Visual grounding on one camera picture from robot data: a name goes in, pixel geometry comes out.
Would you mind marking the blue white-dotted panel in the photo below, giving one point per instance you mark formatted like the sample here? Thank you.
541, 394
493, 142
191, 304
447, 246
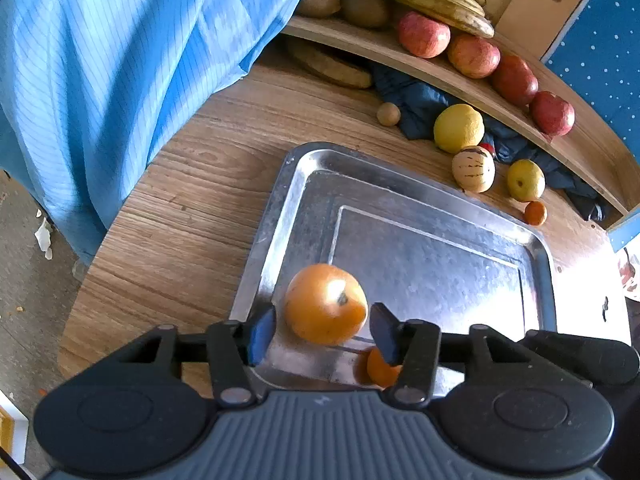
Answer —
600, 50

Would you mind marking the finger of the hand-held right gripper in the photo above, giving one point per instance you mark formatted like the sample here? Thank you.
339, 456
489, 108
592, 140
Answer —
580, 355

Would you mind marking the curved wooden shelf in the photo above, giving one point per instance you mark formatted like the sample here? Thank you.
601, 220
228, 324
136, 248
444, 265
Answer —
575, 155

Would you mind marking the red apple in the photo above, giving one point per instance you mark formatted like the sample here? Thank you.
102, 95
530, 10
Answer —
424, 35
552, 113
514, 80
473, 56

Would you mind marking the small brown round fruit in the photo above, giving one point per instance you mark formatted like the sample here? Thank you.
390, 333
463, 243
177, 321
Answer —
388, 114

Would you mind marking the red cherry tomato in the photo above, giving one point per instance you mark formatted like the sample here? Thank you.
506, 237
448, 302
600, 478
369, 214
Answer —
488, 149

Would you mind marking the large yellow lemon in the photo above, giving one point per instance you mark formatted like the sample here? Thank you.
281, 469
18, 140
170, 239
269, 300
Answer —
457, 127

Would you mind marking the yellow banana bunch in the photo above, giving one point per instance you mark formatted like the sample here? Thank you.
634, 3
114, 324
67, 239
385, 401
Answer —
440, 0

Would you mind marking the wooden back panel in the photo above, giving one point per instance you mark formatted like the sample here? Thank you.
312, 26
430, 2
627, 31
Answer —
545, 0

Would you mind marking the striped pepino melon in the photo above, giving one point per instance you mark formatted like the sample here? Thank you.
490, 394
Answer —
472, 170

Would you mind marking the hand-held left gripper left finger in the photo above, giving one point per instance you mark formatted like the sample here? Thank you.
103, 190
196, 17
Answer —
262, 334

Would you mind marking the rectangular metal tray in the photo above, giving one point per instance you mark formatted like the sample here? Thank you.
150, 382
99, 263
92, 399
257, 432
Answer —
425, 270

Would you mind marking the white paper scrap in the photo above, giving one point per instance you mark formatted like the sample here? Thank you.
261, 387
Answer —
44, 237

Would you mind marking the small orange tangerine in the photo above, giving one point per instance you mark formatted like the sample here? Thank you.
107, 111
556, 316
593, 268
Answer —
535, 213

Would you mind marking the light blue striped coat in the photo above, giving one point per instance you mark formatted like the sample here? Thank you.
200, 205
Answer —
125, 60

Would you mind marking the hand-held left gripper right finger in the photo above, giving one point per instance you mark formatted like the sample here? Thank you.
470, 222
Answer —
382, 331

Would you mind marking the dark blue cloth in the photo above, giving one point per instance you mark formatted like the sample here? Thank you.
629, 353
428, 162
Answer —
420, 105

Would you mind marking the flat brown oval board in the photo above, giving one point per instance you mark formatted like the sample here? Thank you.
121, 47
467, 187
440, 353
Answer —
327, 66

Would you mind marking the red patterned blanket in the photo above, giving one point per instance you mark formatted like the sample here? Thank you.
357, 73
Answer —
631, 270

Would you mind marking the brown potato right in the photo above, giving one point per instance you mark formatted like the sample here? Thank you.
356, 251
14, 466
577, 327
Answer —
365, 8

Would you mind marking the orange persimmon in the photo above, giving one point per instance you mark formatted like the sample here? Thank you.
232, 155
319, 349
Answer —
322, 305

